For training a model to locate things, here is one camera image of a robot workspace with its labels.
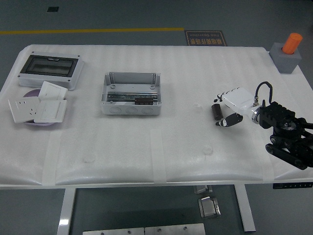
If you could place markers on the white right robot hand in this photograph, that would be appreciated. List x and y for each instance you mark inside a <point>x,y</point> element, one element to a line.
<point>238,100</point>

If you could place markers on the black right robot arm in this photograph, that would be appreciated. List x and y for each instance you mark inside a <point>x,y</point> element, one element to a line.
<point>281,117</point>

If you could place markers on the open grey junction box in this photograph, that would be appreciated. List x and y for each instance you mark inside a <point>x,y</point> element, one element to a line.
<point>132,111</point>

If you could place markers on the grey box with dark cover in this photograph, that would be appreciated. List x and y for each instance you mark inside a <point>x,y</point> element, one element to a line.
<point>49,64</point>

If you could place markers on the grey block holder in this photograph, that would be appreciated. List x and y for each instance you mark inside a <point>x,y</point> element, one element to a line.
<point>286,63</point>

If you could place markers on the dark floor sign orange text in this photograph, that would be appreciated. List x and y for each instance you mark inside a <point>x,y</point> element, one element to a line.
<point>206,38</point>

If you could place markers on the white foam table mat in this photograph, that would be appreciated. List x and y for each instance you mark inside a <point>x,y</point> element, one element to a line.
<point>171,68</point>

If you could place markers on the orange cylinder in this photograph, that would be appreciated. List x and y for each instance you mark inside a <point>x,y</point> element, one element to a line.
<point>292,42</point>

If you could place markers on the small metal block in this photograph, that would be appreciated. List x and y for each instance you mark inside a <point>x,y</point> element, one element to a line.
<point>202,189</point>

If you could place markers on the black table control panel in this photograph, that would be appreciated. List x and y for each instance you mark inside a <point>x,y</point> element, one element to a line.
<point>292,186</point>

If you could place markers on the white table leg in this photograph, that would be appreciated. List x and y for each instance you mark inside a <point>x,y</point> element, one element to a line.
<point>245,210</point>
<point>66,210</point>

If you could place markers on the large metal block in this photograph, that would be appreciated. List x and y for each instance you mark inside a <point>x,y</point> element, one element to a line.
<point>209,208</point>

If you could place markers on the grey metal plate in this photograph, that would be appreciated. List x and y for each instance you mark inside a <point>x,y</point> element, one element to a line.
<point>174,229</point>
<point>112,231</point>

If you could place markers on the yellow floor tape line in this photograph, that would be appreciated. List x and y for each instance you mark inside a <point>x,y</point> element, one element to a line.
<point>97,30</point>

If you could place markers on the white tape strip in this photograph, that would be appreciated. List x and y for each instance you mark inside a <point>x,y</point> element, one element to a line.
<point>51,156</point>

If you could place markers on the purple round plate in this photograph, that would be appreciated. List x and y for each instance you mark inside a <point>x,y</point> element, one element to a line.
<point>33,93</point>

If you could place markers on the black floor hatch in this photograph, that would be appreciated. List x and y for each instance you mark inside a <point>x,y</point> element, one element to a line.
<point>52,9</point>

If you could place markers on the metal mounting rail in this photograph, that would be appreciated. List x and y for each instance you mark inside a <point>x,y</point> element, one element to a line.
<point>117,96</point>

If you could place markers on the white wall switch panel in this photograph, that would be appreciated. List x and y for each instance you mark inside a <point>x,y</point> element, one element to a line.
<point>52,91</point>
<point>50,111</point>

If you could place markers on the white wall socket panel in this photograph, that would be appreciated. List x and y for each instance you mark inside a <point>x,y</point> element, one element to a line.
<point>23,110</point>

